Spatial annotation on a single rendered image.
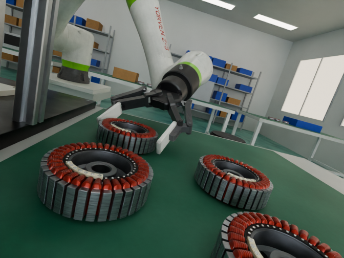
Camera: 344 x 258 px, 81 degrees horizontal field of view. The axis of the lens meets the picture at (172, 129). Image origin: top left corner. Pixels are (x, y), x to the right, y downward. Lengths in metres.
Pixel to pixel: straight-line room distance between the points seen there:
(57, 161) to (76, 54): 0.90
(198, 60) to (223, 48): 6.83
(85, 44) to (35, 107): 0.77
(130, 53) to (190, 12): 2.33
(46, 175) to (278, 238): 0.21
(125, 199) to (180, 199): 0.09
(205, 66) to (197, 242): 0.49
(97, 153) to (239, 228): 0.17
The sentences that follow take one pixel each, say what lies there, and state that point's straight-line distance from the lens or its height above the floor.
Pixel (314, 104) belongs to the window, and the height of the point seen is 1.36.
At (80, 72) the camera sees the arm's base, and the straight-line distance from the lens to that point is 1.10.
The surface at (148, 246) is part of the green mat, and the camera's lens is 0.19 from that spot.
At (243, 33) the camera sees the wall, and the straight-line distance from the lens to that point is 7.73.
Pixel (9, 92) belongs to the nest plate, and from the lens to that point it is 0.54.
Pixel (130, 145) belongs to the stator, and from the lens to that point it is 0.34.
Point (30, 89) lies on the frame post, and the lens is 0.35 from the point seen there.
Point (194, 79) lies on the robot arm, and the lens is 0.54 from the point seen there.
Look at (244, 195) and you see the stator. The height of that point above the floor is 0.77.
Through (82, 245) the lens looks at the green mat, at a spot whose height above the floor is 0.75.
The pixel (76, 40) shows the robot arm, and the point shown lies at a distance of 1.07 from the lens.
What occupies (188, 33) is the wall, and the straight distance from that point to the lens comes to 7.25.
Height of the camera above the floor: 0.88
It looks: 12 degrees down
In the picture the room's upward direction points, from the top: 16 degrees clockwise
